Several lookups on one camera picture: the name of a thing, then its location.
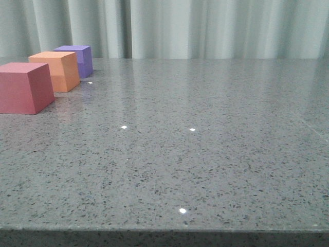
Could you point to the orange foam cube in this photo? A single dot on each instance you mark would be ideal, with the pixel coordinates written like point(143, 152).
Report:
point(63, 68)

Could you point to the pale green curtain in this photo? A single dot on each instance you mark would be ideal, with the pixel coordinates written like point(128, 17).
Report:
point(168, 29)

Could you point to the purple foam cube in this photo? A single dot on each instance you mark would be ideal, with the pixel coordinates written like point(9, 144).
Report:
point(84, 58)

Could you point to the red foam cube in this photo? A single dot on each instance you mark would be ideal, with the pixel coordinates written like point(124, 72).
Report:
point(26, 88)

